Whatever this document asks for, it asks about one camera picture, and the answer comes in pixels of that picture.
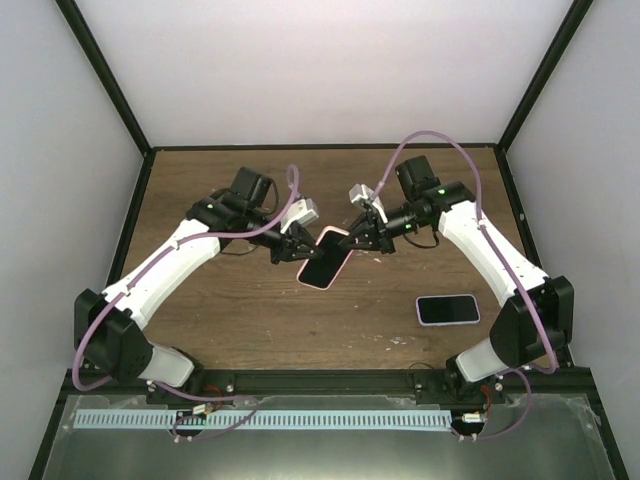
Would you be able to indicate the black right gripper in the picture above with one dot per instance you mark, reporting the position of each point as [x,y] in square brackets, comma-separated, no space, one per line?
[372,230]

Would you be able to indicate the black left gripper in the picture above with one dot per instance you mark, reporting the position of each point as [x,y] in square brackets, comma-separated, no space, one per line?
[292,243]

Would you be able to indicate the pink phone case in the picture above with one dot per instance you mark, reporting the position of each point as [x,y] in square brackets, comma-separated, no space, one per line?
[334,270]

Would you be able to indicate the black phone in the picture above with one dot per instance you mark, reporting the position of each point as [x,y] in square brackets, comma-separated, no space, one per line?
[447,310]

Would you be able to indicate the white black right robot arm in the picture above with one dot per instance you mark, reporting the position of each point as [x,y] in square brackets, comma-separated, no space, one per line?
[536,316]

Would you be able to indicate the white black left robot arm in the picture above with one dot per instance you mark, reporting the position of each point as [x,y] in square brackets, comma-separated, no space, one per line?
[110,324]

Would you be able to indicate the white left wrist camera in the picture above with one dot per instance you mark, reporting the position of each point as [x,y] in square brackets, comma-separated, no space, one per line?
[303,212]

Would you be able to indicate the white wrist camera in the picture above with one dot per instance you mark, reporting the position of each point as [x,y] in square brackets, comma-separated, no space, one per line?
[361,196]
[303,212]

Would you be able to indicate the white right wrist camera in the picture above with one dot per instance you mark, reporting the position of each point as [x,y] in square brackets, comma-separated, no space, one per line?
[361,196]

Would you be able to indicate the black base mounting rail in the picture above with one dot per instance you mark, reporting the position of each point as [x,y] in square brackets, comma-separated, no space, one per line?
[426,386]

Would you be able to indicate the light blue slotted cable duct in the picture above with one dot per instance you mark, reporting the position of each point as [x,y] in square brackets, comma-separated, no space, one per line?
[298,420]

